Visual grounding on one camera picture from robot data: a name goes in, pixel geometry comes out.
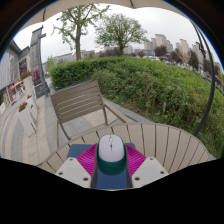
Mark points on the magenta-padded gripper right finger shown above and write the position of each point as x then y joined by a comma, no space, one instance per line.
150,170

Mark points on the group of beige apartment buildings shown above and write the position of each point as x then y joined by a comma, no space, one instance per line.
183,46

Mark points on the white and teal computer mouse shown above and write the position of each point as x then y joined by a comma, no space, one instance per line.
111,153

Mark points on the dark curved parasol pole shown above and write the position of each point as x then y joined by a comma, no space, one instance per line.
210,93

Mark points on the white planter box with flowers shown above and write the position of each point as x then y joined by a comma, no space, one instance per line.
26,120
28,83

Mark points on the green hedge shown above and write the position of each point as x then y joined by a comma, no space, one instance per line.
150,86

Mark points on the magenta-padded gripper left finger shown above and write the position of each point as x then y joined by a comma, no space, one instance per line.
73,170

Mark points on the tall thin-crowned tree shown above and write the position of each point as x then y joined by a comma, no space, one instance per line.
78,43

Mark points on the wooden slatted patio chair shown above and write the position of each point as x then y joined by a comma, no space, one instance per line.
78,103

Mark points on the round leafy green tree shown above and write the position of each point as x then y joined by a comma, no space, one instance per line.
120,31

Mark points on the dark blue mouse pad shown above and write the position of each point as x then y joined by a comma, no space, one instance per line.
110,182

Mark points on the grey sign pillar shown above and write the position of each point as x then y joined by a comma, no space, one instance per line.
36,60

